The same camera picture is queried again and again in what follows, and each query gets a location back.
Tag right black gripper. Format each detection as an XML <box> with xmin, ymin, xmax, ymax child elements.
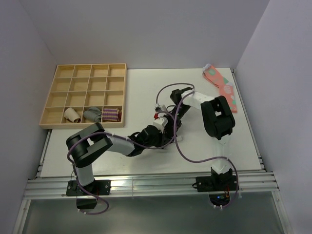
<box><xmin>163</xmin><ymin>104</ymin><xmax>191</xmax><ymax>139</ymax></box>

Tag purple striped sock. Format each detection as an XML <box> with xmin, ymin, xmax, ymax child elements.
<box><xmin>102</xmin><ymin>108</ymin><xmax>122</xmax><ymax>122</ymax></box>

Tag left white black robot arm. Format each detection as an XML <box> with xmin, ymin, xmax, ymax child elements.
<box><xmin>66</xmin><ymin>123</ymin><xmax>174</xmax><ymax>195</ymax></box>

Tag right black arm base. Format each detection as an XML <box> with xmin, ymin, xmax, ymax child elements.
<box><xmin>192</xmin><ymin>175</ymin><xmax>237</xmax><ymax>192</ymax></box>

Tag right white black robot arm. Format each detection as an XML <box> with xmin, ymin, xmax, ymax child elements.
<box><xmin>170</xmin><ymin>87</ymin><xmax>235</xmax><ymax>190</ymax></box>

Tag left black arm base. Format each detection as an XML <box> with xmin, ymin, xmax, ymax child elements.
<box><xmin>66</xmin><ymin>180</ymin><xmax>111</xmax><ymax>210</ymax></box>

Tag grey rolled sock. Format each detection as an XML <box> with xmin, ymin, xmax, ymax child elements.
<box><xmin>83</xmin><ymin>107</ymin><xmax>102</xmax><ymax>122</ymax></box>

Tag pink patterned sock pair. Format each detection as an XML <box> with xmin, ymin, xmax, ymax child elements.
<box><xmin>202</xmin><ymin>63</ymin><xmax>237</xmax><ymax>113</ymax></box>

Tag wooden compartment tray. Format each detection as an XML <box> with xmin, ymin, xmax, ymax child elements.
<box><xmin>39</xmin><ymin>63</ymin><xmax>127</xmax><ymax>129</ymax></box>

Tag beige rolled sock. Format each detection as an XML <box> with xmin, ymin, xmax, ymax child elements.
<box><xmin>64</xmin><ymin>107</ymin><xmax>81</xmax><ymax>123</ymax></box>

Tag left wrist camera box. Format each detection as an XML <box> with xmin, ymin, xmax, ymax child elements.
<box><xmin>153</xmin><ymin>113</ymin><xmax>168</xmax><ymax>133</ymax></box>

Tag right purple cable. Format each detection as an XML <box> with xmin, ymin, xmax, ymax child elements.
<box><xmin>155</xmin><ymin>82</ymin><xmax>239</xmax><ymax>208</ymax></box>

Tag purple cable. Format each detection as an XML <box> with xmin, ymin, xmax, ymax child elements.
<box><xmin>67</xmin><ymin>111</ymin><xmax>177</xmax><ymax>215</ymax></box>
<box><xmin>155</xmin><ymin>82</ymin><xmax>239</xmax><ymax>208</ymax></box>

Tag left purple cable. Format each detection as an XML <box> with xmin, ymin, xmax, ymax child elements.
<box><xmin>67</xmin><ymin>111</ymin><xmax>177</xmax><ymax>215</ymax></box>

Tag aluminium mounting rail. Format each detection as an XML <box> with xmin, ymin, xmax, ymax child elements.
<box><xmin>22</xmin><ymin>172</ymin><xmax>279</xmax><ymax>200</ymax></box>

